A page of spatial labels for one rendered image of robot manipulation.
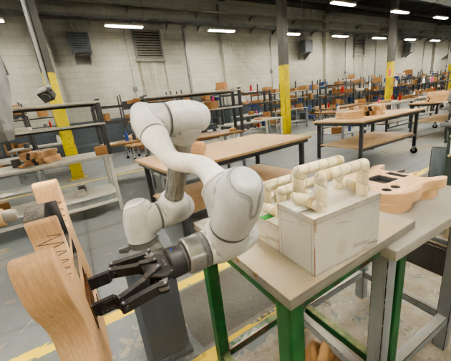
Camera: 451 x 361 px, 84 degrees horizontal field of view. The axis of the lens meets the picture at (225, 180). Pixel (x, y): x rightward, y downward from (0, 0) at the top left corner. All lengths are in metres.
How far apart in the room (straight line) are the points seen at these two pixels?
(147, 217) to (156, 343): 0.74
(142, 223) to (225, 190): 0.92
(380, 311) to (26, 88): 11.54
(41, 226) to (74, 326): 0.16
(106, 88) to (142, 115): 10.79
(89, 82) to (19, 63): 2.13
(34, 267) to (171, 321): 1.34
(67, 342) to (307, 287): 0.52
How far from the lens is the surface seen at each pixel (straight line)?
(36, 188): 0.65
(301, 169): 0.73
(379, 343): 1.30
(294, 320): 0.77
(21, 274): 0.38
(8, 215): 0.60
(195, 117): 1.03
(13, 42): 11.95
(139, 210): 1.36
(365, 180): 0.81
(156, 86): 12.18
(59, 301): 0.41
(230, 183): 0.49
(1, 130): 0.43
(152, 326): 1.65
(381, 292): 1.15
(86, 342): 0.50
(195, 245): 0.61
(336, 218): 0.74
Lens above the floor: 1.40
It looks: 17 degrees down
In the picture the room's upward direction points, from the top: 7 degrees counter-clockwise
